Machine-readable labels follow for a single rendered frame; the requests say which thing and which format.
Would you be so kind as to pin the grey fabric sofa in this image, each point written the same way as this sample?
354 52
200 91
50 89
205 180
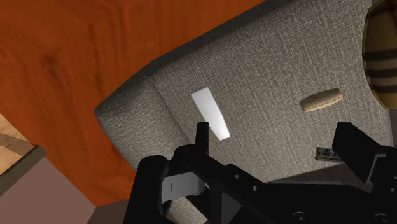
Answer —
263 62

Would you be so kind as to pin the white flat rectangular slab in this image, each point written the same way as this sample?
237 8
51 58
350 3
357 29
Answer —
211 113

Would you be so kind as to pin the tan cushion with dark stripes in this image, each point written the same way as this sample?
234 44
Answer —
383 46

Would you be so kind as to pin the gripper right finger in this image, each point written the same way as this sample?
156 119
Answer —
363 155

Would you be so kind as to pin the dark remote control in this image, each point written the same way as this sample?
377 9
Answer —
327 154

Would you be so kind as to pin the tan oblong wooden piece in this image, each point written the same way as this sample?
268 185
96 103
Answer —
321 100

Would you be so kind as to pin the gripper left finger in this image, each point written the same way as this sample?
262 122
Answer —
149 186

